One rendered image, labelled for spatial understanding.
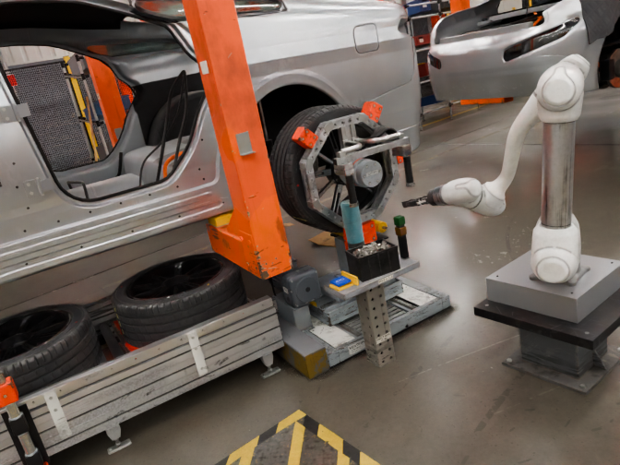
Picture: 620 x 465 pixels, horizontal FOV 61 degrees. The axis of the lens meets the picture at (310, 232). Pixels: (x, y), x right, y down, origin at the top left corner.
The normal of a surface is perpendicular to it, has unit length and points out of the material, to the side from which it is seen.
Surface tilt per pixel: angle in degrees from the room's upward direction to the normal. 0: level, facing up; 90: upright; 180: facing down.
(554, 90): 84
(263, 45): 90
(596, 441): 0
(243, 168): 90
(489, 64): 87
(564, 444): 0
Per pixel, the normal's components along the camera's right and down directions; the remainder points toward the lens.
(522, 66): -0.63, 0.34
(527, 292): -0.77, 0.33
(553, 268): -0.43, 0.46
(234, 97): 0.50, 0.18
